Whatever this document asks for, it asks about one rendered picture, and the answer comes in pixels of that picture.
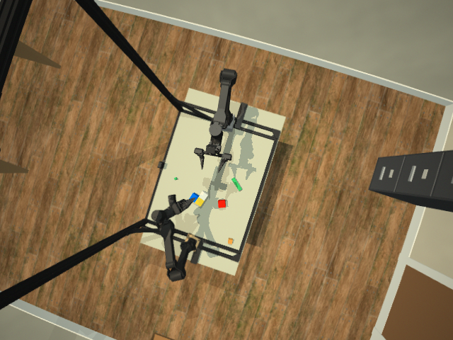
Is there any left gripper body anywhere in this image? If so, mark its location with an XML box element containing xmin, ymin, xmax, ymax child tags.
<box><xmin>194</xmin><ymin>140</ymin><xmax>232</xmax><ymax>161</ymax></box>

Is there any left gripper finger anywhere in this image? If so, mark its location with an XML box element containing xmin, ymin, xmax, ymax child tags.
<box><xmin>197</xmin><ymin>154</ymin><xmax>205</xmax><ymax>169</ymax></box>
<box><xmin>218</xmin><ymin>159</ymin><xmax>228</xmax><ymax>173</ymax></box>

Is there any green rectangular bar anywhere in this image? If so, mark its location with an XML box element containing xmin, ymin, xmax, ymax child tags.
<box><xmin>232</xmin><ymin>178</ymin><xmax>242</xmax><ymax>191</ymax></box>

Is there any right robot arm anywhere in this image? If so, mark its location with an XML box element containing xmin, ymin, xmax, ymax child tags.
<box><xmin>151</xmin><ymin>194</ymin><xmax>197</xmax><ymax>282</ymax></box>

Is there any yellow cube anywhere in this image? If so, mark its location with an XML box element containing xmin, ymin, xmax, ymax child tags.
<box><xmin>195</xmin><ymin>197</ymin><xmax>204</xmax><ymax>206</ymax></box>

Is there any white cube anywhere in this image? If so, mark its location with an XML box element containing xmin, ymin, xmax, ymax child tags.
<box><xmin>199</xmin><ymin>191</ymin><xmax>209</xmax><ymax>201</ymax></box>

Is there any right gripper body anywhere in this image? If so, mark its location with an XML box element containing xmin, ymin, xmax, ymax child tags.
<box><xmin>166</xmin><ymin>202</ymin><xmax>182</xmax><ymax>217</ymax></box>

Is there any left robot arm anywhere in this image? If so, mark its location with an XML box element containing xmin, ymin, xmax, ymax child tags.
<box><xmin>206</xmin><ymin>68</ymin><xmax>237</xmax><ymax>154</ymax></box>

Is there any blue cube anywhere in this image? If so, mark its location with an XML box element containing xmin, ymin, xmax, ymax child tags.
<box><xmin>189</xmin><ymin>193</ymin><xmax>199</xmax><ymax>203</ymax></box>

